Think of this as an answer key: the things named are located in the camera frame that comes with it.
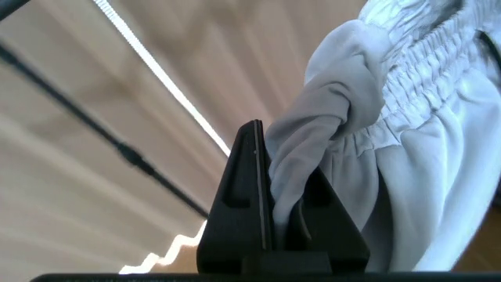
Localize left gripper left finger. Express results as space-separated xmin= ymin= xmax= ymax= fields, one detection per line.
xmin=196 ymin=119 xmax=277 ymax=275

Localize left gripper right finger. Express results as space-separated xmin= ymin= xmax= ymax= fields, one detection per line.
xmin=284 ymin=168 xmax=371 ymax=275

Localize pale grey shorts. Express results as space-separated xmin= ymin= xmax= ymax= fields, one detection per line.
xmin=264 ymin=0 xmax=501 ymax=273

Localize black clothes rack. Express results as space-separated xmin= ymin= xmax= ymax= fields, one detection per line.
xmin=0 ymin=0 xmax=209 ymax=219

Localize beige curtain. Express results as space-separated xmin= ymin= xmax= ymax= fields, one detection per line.
xmin=0 ymin=0 xmax=369 ymax=275

